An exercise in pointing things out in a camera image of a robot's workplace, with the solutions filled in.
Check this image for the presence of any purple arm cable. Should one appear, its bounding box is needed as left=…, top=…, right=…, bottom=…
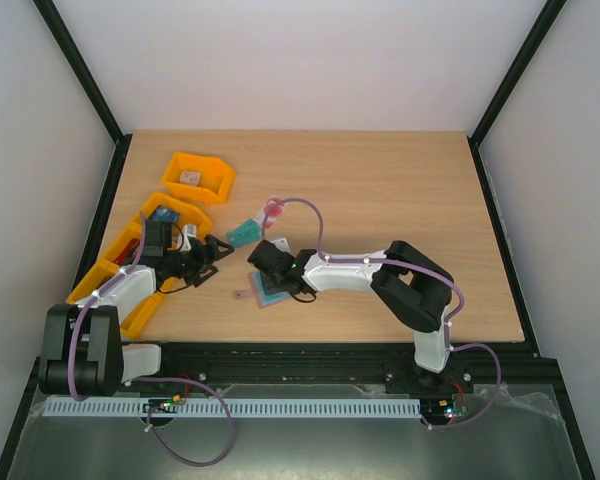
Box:
left=259, top=197, right=502, bottom=432
left=66, top=209, right=236, bottom=466

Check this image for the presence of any black frame post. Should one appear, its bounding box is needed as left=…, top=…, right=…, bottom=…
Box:
left=32, top=0, right=126, bottom=149
left=468, top=0, right=569, bottom=151

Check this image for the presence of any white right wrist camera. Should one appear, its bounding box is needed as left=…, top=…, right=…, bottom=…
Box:
left=271, top=237, right=291, bottom=253

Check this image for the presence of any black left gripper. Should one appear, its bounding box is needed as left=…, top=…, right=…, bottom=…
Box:
left=165, top=234, right=234, bottom=287

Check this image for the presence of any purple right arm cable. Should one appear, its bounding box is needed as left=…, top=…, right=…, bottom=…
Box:
left=259, top=197, right=502, bottom=432

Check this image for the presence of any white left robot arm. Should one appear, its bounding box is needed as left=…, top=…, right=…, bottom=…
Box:
left=38, top=217, right=234, bottom=401

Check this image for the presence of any yellow bin bottom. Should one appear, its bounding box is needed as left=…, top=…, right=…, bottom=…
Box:
left=67, top=264, right=157, bottom=340

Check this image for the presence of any teal credit card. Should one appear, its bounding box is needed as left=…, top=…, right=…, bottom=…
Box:
left=227, top=219, right=262, bottom=248

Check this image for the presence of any black right frame post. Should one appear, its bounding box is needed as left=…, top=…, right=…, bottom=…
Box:
left=468, top=0, right=569, bottom=151

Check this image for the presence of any pink card holder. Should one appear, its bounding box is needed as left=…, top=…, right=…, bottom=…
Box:
left=233, top=271, right=291, bottom=309

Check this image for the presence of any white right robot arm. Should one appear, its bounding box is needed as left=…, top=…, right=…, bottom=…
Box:
left=248, top=240, right=463, bottom=392

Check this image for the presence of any yellow bin top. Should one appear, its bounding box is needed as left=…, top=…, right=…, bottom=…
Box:
left=161, top=152, right=236, bottom=205

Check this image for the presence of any red card stack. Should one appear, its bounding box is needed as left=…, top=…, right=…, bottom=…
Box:
left=114, top=239, right=139, bottom=266

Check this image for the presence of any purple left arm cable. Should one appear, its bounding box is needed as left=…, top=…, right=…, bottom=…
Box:
left=66, top=209, right=236, bottom=466

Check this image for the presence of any blue card stack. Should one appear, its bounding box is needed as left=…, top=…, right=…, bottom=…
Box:
left=148, top=205, right=180, bottom=224

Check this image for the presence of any grey slotted cable duct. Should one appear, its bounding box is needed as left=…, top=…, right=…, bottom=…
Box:
left=42, top=397, right=421, bottom=419

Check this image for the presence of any black left frame post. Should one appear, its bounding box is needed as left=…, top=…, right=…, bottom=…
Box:
left=32, top=0, right=126, bottom=149

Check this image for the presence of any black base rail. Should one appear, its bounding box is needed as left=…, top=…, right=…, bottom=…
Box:
left=128, top=342, right=565, bottom=398

